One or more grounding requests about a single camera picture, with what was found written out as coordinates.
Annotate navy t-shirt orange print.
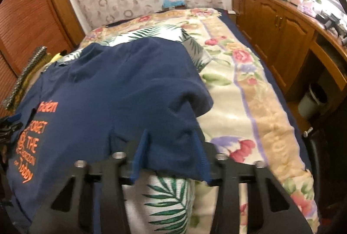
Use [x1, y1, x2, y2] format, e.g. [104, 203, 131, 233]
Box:
[7, 37, 213, 221]

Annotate palm leaf print sheet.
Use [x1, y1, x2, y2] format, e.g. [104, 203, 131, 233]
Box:
[60, 24, 212, 233]

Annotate floral blanket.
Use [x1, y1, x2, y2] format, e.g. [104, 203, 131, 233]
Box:
[81, 8, 320, 233]

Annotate folded dark patterned cloth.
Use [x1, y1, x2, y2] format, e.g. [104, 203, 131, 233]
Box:
[2, 46, 53, 112]

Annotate wooden louvered wardrobe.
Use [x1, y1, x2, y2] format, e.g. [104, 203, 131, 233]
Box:
[1, 0, 85, 100]

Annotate wooden sideboard cabinet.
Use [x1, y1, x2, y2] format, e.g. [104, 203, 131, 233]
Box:
[232, 0, 346, 113]

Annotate blue item on box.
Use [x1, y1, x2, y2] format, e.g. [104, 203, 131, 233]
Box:
[162, 0, 185, 8]

